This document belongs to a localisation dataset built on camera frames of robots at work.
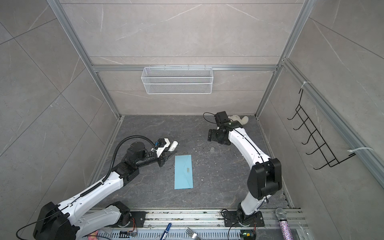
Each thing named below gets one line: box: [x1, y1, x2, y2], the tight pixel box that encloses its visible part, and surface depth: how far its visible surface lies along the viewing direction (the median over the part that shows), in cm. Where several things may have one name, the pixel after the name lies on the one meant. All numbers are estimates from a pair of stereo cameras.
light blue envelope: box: [174, 154, 194, 190], surface depth 90 cm
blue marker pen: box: [160, 222, 172, 240], surface depth 71 cm
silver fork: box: [185, 227, 202, 240], surface depth 70 cm
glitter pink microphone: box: [275, 208, 294, 240], surface depth 71 cm
